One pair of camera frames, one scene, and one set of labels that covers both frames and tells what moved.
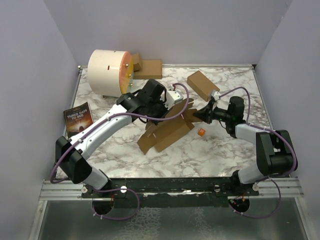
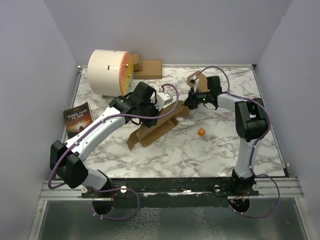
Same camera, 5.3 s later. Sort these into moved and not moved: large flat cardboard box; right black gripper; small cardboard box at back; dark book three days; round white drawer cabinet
Moved: right black gripper
Not moved: small cardboard box at back; round white drawer cabinet; dark book three days; large flat cardboard box
